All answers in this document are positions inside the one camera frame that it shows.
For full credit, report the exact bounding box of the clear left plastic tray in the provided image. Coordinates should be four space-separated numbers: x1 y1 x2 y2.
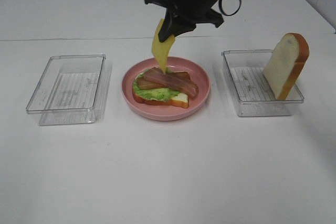
26 54 110 126

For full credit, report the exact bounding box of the bread slice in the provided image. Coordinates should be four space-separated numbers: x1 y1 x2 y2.
133 91 189 109
263 33 309 100

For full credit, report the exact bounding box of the pink bacon strip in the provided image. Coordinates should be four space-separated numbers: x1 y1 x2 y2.
143 68 199 98

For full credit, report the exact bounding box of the clear plastic tray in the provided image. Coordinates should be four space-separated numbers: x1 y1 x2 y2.
222 49 305 117
26 54 110 126

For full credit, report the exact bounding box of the green lettuce leaf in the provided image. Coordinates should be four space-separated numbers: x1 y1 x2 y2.
132 72 182 102

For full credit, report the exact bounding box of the yellow cheese slice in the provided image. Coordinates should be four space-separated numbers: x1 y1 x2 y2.
152 19 175 74

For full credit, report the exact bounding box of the clear right plastic tray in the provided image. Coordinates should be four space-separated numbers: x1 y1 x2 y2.
222 49 305 117

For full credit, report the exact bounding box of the dark brown bacon strip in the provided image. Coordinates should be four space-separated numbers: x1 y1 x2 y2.
135 71 191 90

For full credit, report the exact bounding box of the pink round plate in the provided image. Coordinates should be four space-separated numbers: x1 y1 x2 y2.
121 57 211 121

